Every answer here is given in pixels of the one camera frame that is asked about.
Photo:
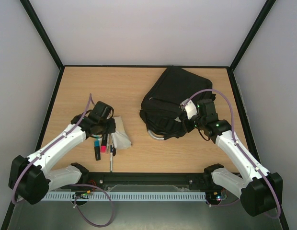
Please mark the black student backpack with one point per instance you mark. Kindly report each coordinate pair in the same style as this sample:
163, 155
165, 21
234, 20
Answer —
160, 108

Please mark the blue cap white marker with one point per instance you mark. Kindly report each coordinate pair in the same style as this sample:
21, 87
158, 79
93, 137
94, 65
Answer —
111, 157

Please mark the pink black highlighter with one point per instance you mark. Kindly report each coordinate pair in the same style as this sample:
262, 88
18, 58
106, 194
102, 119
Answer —
103, 146

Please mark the blue black highlighter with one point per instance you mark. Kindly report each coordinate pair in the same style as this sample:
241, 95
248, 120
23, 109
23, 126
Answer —
97, 150

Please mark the white fabric pouch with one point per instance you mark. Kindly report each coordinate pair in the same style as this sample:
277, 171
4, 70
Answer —
119, 138

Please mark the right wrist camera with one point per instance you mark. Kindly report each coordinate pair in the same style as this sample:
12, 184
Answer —
189, 107

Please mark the light blue cable duct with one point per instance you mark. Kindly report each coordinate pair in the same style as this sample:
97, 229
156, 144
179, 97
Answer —
127, 196

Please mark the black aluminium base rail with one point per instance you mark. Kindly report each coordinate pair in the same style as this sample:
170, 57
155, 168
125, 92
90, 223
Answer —
193, 181

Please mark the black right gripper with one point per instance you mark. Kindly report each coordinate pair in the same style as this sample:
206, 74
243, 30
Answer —
187, 124

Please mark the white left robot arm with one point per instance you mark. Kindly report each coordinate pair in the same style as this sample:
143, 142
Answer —
32, 177

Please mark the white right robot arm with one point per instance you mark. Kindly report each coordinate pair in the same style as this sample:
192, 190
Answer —
257, 189

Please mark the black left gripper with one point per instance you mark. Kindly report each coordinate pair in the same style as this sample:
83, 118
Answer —
112, 128

